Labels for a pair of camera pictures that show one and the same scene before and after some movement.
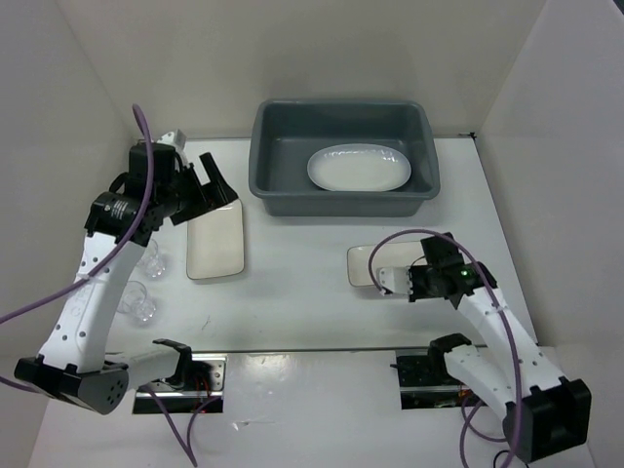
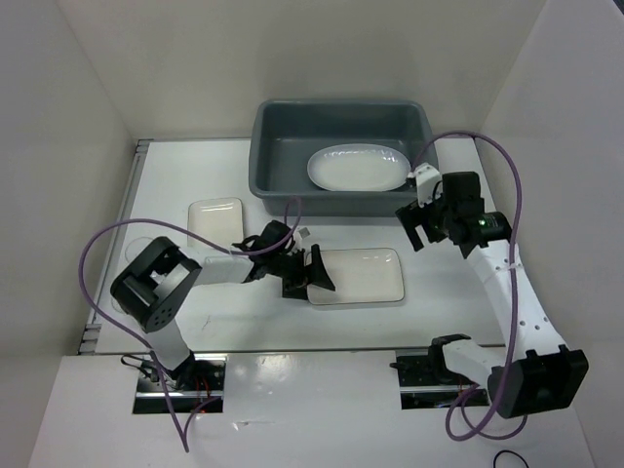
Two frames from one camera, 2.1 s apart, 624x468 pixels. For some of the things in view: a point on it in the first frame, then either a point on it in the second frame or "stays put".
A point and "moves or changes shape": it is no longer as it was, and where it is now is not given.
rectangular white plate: [214, 243] stays put
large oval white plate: [359, 167] stays put
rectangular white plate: [387, 254] moves or changes shape
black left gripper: [223, 192] to [293, 287]
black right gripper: [416, 292] to [410, 214]
